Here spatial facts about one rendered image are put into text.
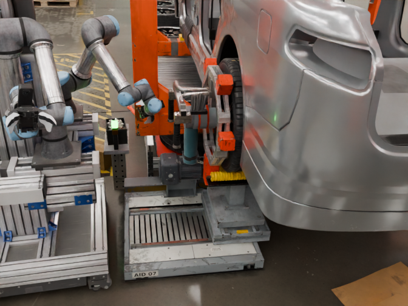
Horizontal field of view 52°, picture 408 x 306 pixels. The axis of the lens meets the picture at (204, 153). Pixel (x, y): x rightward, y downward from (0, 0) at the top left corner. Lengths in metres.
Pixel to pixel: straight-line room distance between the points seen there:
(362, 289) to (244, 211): 0.82
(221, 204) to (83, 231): 0.87
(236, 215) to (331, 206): 1.12
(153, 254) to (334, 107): 1.56
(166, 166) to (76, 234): 0.72
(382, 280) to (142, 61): 1.98
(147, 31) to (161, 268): 1.42
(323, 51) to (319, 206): 0.57
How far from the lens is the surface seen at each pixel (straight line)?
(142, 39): 2.70
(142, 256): 2.59
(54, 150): 2.10
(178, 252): 2.61
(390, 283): 2.82
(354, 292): 2.68
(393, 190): 1.64
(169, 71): 5.09
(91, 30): 2.25
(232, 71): 2.25
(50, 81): 1.83
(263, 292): 2.54
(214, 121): 2.38
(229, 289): 2.52
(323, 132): 1.46
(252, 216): 2.68
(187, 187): 3.13
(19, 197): 2.11
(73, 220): 2.71
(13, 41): 1.92
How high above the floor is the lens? 1.84
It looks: 29 degrees down
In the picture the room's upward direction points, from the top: 3 degrees clockwise
